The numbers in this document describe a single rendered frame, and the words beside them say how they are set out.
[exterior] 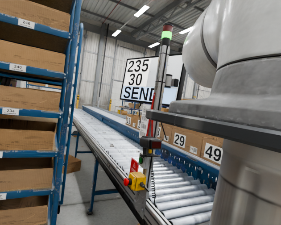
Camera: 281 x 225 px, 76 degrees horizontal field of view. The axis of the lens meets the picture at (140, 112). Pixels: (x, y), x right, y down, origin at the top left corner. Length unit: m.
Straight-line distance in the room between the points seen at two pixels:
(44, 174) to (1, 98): 0.43
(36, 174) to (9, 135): 0.24
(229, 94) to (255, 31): 0.06
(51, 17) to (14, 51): 0.24
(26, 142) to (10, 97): 0.23
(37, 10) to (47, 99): 0.42
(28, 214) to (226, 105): 1.13
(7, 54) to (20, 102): 0.22
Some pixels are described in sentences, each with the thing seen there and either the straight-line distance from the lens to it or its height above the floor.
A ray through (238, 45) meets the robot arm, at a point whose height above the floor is 1.31.
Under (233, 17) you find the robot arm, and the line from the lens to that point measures 0.22.
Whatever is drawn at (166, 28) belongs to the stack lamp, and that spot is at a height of 1.63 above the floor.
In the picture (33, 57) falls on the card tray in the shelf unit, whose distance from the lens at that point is 1.03.
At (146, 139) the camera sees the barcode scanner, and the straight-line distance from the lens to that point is 0.84.
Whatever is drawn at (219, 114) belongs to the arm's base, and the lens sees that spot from 0.17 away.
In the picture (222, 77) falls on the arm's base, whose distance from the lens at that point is 0.20.
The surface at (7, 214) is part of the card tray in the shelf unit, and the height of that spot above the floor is 0.62.
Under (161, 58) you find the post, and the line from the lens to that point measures 0.95.
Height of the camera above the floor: 1.25
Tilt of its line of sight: 3 degrees down
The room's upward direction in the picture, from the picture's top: 8 degrees clockwise
